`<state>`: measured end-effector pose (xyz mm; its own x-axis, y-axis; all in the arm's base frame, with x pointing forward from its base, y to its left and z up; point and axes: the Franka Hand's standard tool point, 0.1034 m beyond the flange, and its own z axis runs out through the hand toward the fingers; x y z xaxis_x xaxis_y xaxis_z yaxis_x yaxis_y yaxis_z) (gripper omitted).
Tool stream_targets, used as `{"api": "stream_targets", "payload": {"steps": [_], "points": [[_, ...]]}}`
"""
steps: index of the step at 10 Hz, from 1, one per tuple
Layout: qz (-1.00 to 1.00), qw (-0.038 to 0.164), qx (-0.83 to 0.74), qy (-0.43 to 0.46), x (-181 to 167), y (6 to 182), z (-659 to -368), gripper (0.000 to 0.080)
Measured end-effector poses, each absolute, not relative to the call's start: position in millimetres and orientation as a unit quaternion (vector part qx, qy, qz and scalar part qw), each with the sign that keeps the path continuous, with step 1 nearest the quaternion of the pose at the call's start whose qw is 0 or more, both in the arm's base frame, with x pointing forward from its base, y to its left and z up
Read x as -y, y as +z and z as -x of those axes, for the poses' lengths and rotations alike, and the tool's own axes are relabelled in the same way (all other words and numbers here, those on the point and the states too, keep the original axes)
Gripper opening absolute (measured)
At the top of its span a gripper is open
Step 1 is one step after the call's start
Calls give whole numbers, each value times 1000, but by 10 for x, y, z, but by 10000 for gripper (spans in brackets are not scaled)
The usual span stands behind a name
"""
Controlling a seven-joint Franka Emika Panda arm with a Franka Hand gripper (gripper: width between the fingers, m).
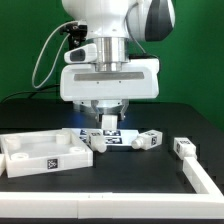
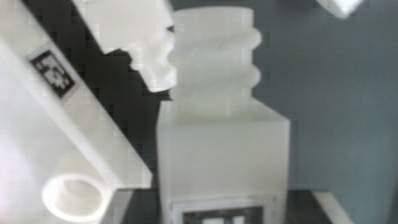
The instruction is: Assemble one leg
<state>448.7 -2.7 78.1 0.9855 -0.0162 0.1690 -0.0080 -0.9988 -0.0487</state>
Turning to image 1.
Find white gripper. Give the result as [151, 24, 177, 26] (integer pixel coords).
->
[60, 59, 159, 122]

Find white square tabletop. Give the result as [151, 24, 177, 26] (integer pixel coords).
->
[0, 129, 93, 178]

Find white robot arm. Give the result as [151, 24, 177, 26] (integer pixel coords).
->
[60, 0, 175, 121]

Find white sheet with markers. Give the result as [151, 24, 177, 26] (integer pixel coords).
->
[72, 128, 139, 146]

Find white L-shaped fence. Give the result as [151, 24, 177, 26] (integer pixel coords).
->
[0, 157, 224, 219]

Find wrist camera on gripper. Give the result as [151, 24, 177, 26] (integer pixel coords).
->
[64, 43, 97, 64]

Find black cable on table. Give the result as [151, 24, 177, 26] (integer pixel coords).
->
[0, 83, 63, 104]

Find black camera on stand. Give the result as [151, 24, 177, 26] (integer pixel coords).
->
[59, 21, 87, 52]

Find grey looped cable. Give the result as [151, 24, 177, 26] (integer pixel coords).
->
[31, 21, 78, 90]

